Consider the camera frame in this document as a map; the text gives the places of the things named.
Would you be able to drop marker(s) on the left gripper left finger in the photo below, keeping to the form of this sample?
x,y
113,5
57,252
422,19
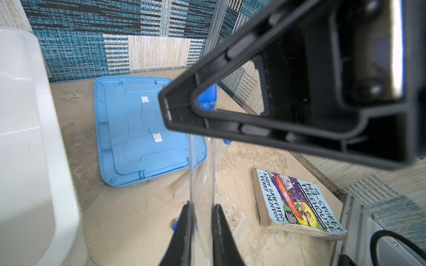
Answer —
x,y
179,249

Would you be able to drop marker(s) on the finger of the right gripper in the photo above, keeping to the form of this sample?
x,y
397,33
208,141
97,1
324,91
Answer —
x,y
344,80

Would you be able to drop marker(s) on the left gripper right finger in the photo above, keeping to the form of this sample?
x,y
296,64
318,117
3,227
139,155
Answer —
x,y
225,252

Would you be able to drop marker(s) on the blue-capped test tube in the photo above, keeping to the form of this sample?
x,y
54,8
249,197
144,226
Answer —
x,y
220,152
202,187
176,224

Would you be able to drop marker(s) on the white plastic bin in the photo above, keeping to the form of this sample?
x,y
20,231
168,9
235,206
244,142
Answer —
x,y
41,221

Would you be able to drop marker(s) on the colourful treehouse paperback book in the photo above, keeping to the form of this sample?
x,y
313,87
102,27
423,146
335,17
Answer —
x,y
294,205

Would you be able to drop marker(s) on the blue plastic lid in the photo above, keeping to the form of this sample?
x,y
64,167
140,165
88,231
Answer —
x,y
133,143

